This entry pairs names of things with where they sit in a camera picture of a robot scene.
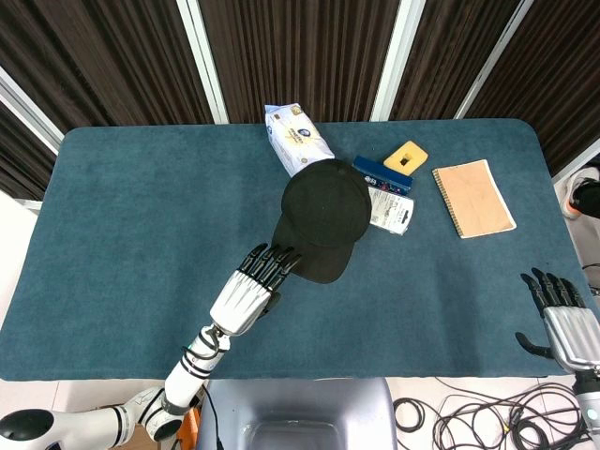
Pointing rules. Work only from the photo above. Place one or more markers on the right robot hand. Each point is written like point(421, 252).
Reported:
point(565, 328)

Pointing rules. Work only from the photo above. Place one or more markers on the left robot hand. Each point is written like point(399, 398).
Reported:
point(247, 298)

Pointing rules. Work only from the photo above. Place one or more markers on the black baseball cap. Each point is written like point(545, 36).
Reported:
point(321, 220)

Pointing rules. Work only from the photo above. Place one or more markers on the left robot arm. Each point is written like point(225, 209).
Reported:
point(140, 398)

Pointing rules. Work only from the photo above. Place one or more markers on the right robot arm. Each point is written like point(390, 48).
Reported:
point(588, 403)

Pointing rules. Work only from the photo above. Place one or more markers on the grey robot torso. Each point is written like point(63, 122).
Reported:
point(295, 415)

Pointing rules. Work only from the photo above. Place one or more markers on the blue table cloth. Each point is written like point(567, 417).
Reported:
point(140, 211)

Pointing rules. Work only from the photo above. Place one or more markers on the orange object on floor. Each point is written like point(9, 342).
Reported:
point(191, 424)

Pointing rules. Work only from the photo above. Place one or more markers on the brown spiral notebook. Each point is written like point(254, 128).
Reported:
point(473, 198)

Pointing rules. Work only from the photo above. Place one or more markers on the white blue tissue pack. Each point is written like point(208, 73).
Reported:
point(296, 140)

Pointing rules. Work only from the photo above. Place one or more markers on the white blister card package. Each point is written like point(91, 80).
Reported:
point(391, 212)

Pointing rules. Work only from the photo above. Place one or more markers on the dark blue rectangular box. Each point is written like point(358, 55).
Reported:
point(386, 175)

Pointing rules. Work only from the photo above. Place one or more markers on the yellow sponge with hole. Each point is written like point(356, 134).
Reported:
point(407, 158)

